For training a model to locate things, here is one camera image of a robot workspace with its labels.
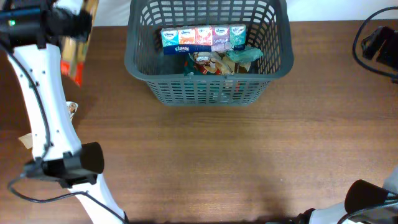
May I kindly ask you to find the orange spaghetti pasta packet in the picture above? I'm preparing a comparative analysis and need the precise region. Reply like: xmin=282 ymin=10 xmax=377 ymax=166
xmin=60 ymin=0 xmax=99 ymax=86

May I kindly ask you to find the beige snack bag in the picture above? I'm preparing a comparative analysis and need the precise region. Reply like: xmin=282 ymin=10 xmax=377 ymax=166
xmin=17 ymin=101 xmax=79 ymax=150
xmin=190 ymin=52 xmax=251 ymax=75

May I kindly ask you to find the small mint green packet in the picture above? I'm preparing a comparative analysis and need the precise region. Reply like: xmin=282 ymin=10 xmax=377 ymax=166
xmin=226 ymin=46 xmax=264 ymax=63

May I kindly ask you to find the green Nescafe coffee bag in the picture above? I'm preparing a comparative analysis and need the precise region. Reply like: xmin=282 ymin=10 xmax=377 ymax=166
xmin=183 ymin=54 xmax=216 ymax=75

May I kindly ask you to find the Kleenex tissue multipack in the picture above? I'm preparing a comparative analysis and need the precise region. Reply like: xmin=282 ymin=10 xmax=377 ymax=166
xmin=160 ymin=24 xmax=247 ymax=55

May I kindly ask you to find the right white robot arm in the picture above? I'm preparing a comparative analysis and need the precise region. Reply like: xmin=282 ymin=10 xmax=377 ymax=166
xmin=289 ymin=27 xmax=397 ymax=224

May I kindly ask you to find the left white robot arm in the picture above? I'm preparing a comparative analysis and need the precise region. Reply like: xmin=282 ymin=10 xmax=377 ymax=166
xmin=1 ymin=0 xmax=128 ymax=223

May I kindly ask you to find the dark grey plastic basket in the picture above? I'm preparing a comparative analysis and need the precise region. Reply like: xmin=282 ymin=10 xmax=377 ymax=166
xmin=124 ymin=0 xmax=294 ymax=105

